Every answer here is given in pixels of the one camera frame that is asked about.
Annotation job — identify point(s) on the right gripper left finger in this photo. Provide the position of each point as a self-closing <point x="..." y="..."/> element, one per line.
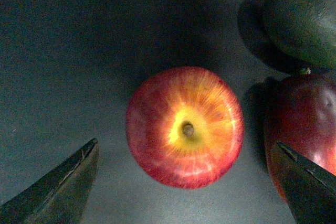
<point x="61" y="195"/>

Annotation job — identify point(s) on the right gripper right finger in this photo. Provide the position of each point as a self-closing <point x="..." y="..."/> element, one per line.
<point x="309" y="189"/>

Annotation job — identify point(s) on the red yellow apple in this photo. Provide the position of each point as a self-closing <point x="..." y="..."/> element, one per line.
<point x="185" y="127"/>

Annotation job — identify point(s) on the dark red apple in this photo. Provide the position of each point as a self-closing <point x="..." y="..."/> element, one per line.
<point x="301" y="114"/>

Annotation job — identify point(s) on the dark green avocado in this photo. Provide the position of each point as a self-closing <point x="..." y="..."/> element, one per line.
<point x="304" y="29"/>

